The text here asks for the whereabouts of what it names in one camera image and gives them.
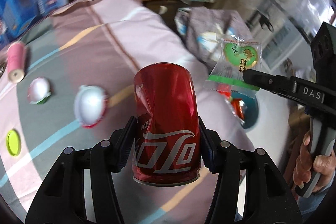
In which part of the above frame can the person's right hand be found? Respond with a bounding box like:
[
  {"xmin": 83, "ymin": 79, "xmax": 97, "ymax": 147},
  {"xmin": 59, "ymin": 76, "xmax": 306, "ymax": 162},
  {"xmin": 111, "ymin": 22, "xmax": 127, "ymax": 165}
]
[{"xmin": 293, "ymin": 131, "xmax": 335, "ymax": 193}]

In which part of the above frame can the pink grey striped cloth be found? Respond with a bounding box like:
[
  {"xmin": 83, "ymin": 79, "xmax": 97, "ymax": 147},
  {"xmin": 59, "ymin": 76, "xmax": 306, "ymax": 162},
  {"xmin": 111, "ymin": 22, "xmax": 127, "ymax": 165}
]
[{"xmin": 1, "ymin": 0, "xmax": 253, "ymax": 220}]

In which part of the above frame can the teal trash bin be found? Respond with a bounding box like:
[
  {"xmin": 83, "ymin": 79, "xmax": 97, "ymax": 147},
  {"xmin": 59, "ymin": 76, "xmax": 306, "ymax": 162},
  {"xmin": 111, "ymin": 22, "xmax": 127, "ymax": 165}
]
[{"xmin": 217, "ymin": 83, "xmax": 259, "ymax": 130}]

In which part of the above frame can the red rimmed jelly cup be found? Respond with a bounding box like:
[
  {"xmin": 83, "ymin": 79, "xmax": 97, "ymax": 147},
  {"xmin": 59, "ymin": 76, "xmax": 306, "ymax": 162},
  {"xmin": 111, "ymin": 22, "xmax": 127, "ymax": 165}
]
[{"xmin": 73, "ymin": 85, "xmax": 108, "ymax": 128}]

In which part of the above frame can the green rimmed jelly cup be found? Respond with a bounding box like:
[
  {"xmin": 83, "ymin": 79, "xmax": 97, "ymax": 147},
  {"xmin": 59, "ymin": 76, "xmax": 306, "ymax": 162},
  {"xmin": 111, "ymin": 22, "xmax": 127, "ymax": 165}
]
[{"xmin": 27, "ymin": 77, "xmax": 51, "ymax": 105}]

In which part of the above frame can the green plastic lid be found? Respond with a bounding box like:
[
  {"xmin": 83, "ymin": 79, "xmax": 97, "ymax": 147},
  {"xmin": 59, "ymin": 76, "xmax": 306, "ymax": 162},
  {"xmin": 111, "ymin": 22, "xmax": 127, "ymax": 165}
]
[{"xmin": 6, "ymin": 129, "xmax": 21, "ymax": 156}]

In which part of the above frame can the grey clothes pile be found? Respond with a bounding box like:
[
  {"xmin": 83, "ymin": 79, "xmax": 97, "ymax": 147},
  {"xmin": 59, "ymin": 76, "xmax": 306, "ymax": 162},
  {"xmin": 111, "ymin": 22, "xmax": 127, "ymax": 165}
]
[{"xmin": 174, "ymin": 7, "xmax": 253, "ymax": 71}]

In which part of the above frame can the pink paper cup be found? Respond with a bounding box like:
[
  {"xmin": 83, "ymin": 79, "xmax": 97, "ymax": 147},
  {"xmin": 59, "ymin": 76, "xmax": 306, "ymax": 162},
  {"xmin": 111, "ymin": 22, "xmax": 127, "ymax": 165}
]
[{"xmin": 7, "ymin": 42, "xmax": 26, "ymax": 84}]

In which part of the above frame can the red cola can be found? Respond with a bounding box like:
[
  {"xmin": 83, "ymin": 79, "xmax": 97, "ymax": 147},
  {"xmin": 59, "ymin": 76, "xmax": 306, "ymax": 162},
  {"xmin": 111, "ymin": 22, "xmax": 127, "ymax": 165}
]
[{"xmin": 132, "ymin": 63, "xmax": 201, "ymax": 187}]

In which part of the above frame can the green candy wrapper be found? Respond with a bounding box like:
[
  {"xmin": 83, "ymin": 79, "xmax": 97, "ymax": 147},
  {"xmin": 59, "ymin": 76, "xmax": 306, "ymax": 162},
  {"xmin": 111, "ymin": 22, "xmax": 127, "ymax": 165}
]
[{"xmin": 204, "ymin": 35, "xmax": 262, "ymax": 98}]

